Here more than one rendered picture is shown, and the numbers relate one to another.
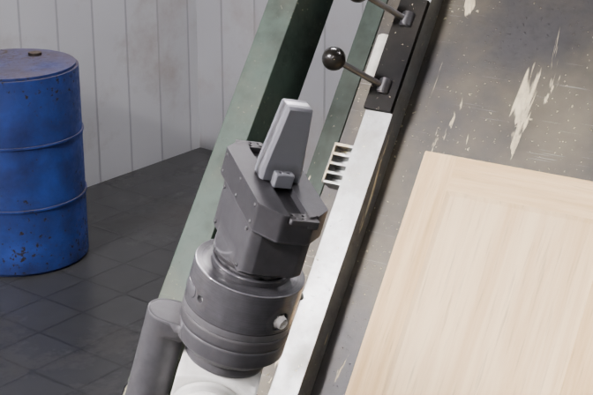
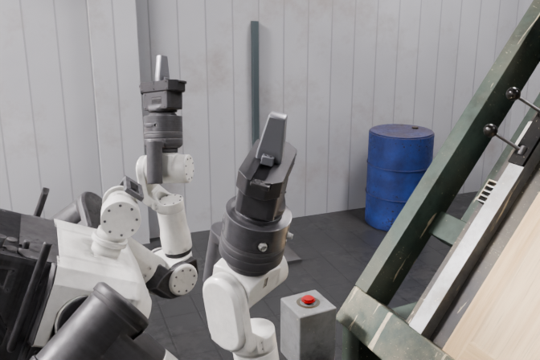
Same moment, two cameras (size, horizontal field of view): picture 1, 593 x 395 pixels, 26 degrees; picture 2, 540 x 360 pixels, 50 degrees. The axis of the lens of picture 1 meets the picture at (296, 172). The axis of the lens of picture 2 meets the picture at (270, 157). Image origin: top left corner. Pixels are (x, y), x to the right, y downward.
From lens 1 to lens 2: 0.48 m
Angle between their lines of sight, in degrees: 30
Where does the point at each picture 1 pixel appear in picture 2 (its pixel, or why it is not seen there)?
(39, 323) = not seen: hidden behind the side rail
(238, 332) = (236, 247)
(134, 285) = (443, 247)
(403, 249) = (512, 246)
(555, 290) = not seen: outside the picture
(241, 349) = (239, 258)
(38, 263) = not seen: hidden behind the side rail
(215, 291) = (227, 219)
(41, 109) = (411, 153)
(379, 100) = (517, 158)
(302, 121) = (277, 124)
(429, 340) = (513, 303)
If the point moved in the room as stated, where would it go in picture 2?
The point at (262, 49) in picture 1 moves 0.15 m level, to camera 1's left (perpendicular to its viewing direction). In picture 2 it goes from (462, 124) to (415, 118)
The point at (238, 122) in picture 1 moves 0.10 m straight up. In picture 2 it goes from (440, 161) to (443, 128)
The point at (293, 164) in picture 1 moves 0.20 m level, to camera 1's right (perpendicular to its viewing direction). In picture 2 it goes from (275, 152) to (439, 177)
